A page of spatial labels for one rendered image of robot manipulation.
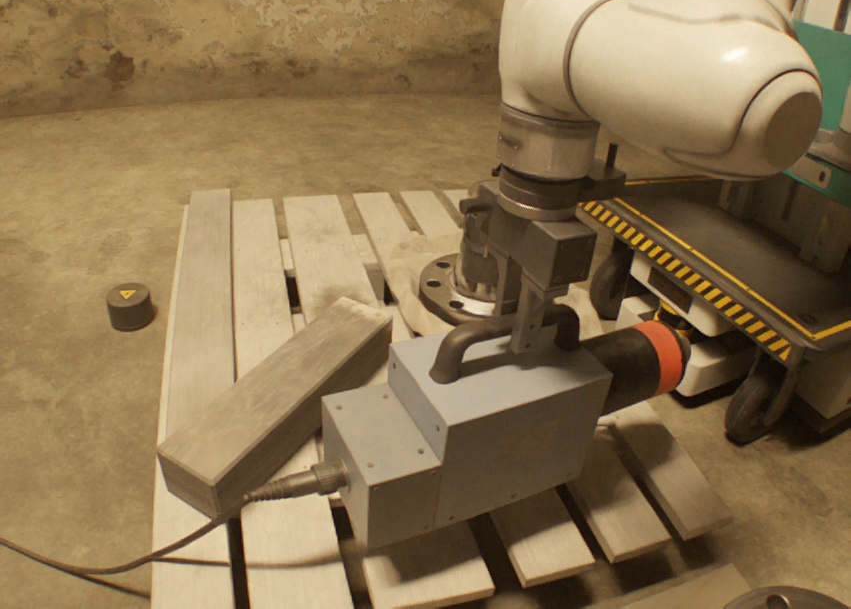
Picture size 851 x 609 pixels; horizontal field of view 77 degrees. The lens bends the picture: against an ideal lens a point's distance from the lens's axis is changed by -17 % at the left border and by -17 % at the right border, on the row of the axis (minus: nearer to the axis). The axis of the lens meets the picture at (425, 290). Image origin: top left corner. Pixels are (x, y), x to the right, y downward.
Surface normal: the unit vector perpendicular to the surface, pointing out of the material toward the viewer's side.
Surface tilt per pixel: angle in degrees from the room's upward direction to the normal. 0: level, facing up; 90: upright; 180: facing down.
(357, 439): 0
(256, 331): 0
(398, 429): 0
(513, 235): 90
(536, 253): 90
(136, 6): 90
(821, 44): 90
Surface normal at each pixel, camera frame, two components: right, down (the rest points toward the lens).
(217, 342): 0.07, -0.85
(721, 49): -0.57, -0.23
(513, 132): -0.79, 0.26
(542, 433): 0.43, 0.50
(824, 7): -0.91, 0.15
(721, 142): -0.61, 0.65
